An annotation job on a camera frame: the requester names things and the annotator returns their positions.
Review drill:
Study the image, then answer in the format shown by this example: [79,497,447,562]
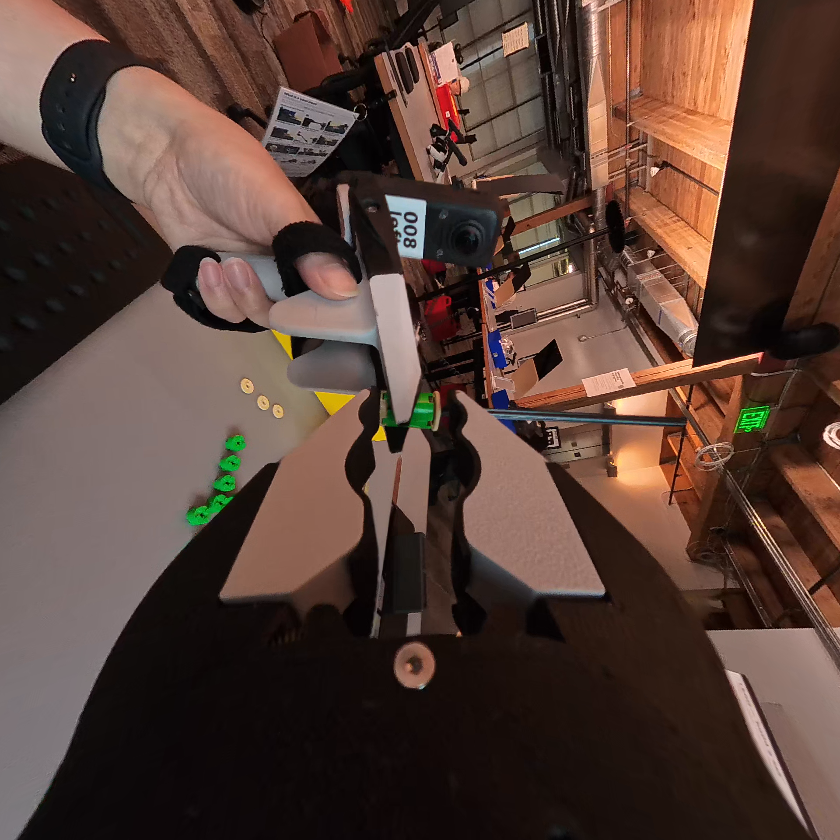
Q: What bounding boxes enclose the background grey table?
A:
[374,39,460,181]

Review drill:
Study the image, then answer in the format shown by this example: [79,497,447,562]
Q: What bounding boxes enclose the cluster of green round bricks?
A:
[185,433,248,527]

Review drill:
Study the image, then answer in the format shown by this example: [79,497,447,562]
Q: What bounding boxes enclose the person's left hand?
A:
[98,66,362,329]

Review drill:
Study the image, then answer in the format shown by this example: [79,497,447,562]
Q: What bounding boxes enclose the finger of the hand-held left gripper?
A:
[367,272,422,455]

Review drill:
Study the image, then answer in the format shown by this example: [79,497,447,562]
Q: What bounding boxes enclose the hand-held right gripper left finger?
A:
[220,390,395,637]

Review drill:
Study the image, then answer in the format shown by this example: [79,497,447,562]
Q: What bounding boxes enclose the black wrist band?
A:
[39,39,155,198]

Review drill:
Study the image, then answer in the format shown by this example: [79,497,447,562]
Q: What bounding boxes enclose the green bamboo stalk segment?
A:
[379,390,441,431]

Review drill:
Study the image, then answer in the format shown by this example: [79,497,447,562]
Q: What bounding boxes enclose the thin black axle rod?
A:
[436,406,686,431]

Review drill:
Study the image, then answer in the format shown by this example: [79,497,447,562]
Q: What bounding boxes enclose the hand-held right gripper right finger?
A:
[430,392,608,637]

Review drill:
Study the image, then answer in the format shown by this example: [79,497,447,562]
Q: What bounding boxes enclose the printed paper sheet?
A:
[262,85,358,178]

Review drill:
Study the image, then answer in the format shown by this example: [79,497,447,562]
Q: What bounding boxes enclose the yellow plastic bin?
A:
[270,328,388,442]

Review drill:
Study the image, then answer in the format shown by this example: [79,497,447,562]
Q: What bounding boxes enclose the open instruction booklet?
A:
[725,669,828,840]

